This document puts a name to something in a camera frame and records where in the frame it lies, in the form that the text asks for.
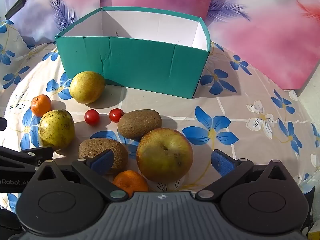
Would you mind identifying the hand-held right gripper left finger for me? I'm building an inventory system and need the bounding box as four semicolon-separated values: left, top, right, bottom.
32;149;128;202

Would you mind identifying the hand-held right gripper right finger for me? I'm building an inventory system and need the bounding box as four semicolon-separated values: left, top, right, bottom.
196;149;290;202

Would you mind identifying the brown kiwi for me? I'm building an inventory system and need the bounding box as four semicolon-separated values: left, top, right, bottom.
117;109;162;141
78;138;129;175

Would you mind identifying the orange tangerine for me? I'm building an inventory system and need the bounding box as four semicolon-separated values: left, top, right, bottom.
112;170;150;198
30;94;52;117

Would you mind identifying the yellow-green pear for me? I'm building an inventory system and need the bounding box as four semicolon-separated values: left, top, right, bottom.
69;71;106;104
39;109;75;151

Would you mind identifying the red-yellow apple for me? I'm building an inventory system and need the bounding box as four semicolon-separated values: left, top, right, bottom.
136;127;194;182

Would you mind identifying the teal cardboard box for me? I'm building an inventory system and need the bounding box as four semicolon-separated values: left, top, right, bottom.
54;6;211;99

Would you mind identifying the red cherry tomato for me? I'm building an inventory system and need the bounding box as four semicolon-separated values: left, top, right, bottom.
84;109;100;125
109;108;124;123

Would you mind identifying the yellow box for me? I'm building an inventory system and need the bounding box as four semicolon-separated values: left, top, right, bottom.
307;221;320;240

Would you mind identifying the black plastic frame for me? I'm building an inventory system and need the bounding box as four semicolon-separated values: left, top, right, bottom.
4;0;33;20

